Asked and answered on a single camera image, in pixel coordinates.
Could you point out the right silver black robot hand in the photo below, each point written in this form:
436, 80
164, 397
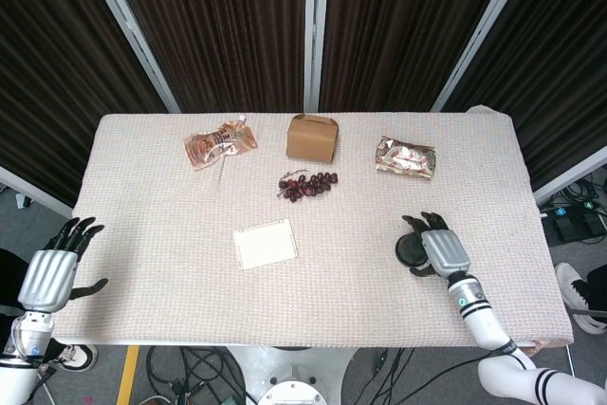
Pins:
446, 253

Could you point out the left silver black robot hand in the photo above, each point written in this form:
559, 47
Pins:
47, 279

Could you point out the black round object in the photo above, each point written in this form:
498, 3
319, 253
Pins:
410, 248

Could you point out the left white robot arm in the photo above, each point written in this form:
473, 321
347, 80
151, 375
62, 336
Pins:
28, 338

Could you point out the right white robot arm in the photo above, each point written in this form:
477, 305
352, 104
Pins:
488, 329

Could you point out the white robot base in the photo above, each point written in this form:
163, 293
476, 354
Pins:
289, 376

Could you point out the black trouser leg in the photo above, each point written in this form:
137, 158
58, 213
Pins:
598, 289
9, 281

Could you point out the white black sneaker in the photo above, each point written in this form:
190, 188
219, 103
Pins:
576, 298
76, 357

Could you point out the gold foil snack package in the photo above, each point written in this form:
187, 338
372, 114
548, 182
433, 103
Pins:
405, 158

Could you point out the yellow floor tape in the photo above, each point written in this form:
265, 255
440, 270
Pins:
128, 374

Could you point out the beige waffle tablecloth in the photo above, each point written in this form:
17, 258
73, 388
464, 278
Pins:
303, 296

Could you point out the dark red grape bunch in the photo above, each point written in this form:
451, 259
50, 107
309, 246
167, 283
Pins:
308, 185

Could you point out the brown cardboard box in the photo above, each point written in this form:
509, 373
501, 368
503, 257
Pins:
310, 141

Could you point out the dark ribbed partition panel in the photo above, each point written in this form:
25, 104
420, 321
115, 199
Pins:
223, 30
52, 68
559, 59
403, 30

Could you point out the orange spout pouch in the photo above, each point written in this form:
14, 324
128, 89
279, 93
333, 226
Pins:
218, 144

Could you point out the white partition frame rail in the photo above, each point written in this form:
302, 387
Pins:
33, 189
569, 172

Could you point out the white partition frame post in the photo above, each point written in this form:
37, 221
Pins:
315, 30
128, 30
483, 30

